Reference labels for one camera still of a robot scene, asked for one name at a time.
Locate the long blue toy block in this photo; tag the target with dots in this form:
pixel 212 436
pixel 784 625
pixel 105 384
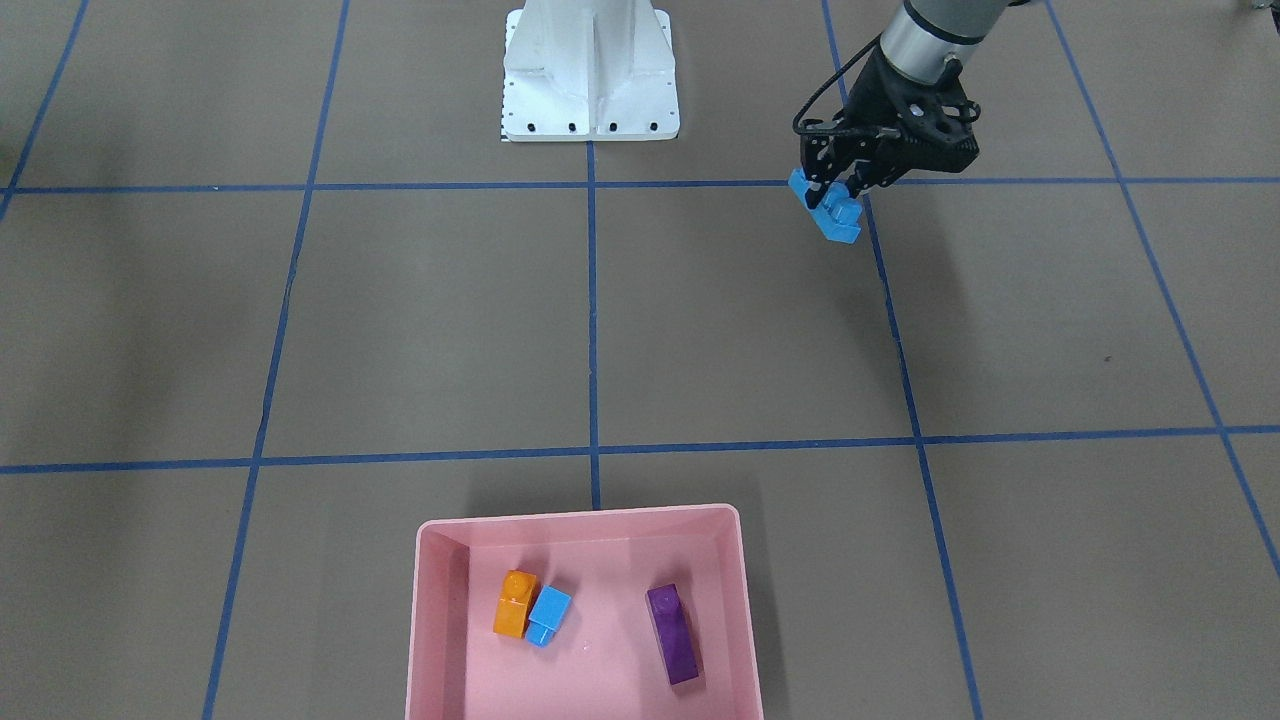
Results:
pixel 837 215

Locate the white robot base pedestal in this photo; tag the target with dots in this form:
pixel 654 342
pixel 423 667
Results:
pixel 589 71

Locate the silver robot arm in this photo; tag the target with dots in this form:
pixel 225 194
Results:
pixel 917 40

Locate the pink plastic box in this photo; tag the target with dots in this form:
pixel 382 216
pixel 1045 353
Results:
pixel 605 662

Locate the purple toy block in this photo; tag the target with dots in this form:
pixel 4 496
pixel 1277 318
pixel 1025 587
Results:
pixel 673 634

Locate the small blue toy block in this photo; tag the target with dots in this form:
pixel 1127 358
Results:
pixel 546 616

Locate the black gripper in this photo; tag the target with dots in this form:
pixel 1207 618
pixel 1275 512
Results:
pixel 872 96

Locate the orange toy block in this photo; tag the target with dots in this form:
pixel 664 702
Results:
pixel 516 595

